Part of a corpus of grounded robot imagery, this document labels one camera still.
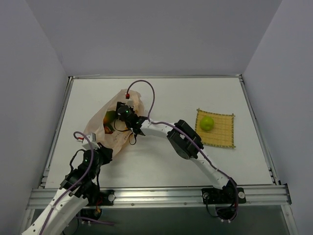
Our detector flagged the aluminium table frame rail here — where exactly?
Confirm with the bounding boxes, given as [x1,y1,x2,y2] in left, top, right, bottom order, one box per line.
[25,74,293,235]

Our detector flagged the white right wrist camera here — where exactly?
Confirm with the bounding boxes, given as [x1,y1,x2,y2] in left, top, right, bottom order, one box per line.
[125,92,138,109]

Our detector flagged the translucent banana print plastic bag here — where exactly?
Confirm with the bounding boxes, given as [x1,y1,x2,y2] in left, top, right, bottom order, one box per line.
[84,89,144,156]

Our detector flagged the red lychee bunch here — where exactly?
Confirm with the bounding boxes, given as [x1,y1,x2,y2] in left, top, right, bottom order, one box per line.
[103,123,115,134]

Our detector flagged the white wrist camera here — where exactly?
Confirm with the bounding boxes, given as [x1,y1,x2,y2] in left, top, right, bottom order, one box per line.
[125,92,138,109]
[76,133,100,150]

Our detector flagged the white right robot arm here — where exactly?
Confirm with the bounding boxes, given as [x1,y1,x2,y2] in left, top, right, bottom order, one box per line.
[115,102,237,202]

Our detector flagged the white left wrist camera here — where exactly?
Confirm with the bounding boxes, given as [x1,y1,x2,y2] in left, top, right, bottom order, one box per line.
[76,133,100,150]

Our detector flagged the green fake pear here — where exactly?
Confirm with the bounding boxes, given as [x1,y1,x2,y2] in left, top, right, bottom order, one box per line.
[199,116,214,132]

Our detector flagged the orange green fake mango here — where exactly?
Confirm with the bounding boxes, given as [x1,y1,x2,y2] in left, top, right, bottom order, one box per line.
[103,110,117,125]

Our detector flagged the yellow bamboo mat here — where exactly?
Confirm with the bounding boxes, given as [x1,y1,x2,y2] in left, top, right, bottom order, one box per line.
[195,108,235,148]

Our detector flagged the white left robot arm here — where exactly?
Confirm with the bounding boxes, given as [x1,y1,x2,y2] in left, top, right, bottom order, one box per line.
[22,146,113,235]

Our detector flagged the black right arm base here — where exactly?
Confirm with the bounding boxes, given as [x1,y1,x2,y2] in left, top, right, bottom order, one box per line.
[201,187,246,223]

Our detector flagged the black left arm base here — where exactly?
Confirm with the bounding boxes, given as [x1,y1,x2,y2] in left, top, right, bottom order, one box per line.
[79,189,115,221]

